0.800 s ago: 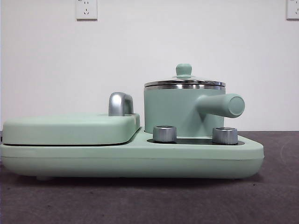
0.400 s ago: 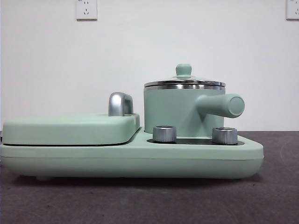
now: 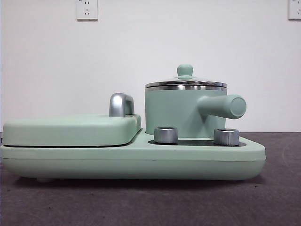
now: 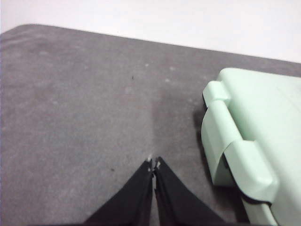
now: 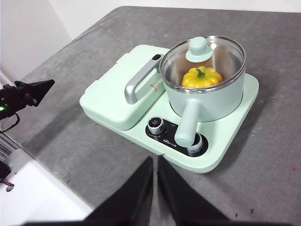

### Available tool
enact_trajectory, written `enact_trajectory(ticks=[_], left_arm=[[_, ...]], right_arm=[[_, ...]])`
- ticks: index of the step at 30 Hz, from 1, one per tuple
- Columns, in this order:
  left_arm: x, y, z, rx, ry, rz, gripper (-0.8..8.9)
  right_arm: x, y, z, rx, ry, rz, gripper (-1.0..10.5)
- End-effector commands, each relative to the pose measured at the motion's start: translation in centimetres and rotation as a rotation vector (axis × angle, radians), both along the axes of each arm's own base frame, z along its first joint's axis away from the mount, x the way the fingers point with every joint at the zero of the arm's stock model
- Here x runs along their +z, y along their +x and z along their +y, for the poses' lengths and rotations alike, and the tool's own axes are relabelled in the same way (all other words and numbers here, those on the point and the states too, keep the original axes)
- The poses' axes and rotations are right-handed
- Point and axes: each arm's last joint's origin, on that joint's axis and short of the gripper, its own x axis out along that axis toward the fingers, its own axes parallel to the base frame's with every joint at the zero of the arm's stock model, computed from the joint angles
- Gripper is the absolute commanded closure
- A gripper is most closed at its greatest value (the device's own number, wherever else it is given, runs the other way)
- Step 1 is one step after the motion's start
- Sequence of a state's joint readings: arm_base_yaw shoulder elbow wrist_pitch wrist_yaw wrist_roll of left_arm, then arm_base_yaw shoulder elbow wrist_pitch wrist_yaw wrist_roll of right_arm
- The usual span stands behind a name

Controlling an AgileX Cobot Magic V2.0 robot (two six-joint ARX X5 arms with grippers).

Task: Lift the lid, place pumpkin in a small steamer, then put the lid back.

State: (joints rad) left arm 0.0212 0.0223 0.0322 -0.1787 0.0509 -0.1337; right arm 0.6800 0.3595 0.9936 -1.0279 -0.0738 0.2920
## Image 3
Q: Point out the white wall outlet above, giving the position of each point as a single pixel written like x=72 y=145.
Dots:
x=87 y=10
x=295 y=9

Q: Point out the mint green breakfast machine base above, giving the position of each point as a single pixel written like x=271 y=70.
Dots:
x=94 y=162

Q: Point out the glass lid with green knob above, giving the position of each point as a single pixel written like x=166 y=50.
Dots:
x=185 y=70

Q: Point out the silver control knob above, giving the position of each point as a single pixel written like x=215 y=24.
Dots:
x=226 y=137
x=165 y=135

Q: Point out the mint green steamer pot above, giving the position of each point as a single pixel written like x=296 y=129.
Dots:
x=171 y=110

